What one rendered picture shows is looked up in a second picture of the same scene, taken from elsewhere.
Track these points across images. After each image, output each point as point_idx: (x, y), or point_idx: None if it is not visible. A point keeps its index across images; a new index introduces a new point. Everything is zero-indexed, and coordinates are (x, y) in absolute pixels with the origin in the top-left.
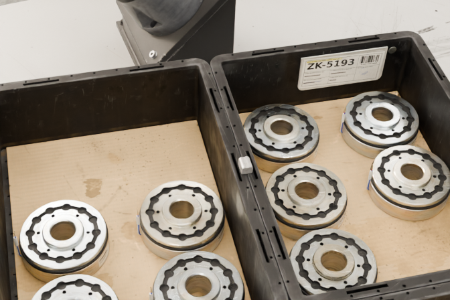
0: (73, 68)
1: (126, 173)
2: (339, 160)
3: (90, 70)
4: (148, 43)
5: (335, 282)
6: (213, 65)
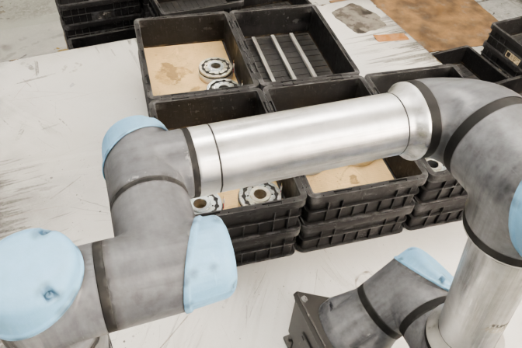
0: (408, 346)
1: (339, 186)
2: (226, 195)
3: (394, 345)
4: None
5: None
6: (304, 193)
